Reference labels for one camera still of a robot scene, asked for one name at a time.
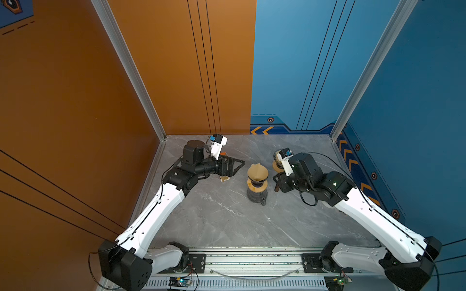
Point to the aluminium left corner post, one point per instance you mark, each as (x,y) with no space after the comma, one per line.
(117,39)

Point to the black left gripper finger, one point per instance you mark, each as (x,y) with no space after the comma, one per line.
(224,157)
(236,165)

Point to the green circuit board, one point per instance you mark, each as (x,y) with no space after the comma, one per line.
(337,283)
(179,283)

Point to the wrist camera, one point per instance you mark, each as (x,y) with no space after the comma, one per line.
(286,154)
(215,144)

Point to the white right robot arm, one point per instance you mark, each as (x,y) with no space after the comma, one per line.
(405,257)

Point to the right green circuit board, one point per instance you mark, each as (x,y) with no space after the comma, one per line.
(337,283)

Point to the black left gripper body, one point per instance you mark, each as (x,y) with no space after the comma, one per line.
(221,171)

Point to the blue ribbed dripper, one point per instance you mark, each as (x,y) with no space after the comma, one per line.
(257,182)

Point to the aluminium right corner post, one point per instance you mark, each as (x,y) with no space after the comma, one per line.
(396,23)

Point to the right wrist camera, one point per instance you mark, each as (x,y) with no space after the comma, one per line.
(286,154)

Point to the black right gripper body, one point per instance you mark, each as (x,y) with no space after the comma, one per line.
(287,182)

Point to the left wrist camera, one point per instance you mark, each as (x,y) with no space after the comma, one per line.
(215,144)

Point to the aluminium corner post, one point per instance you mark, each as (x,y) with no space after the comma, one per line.
(396,23)
(117,39)

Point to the brown paper coffee filter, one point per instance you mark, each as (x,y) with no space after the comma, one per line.
(278,159)

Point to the wooden ring dripper holder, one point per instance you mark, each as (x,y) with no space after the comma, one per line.
(277,168)

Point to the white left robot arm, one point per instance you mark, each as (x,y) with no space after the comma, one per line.
(124,261)

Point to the left green circuit board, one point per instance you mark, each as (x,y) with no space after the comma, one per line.
(179,283)

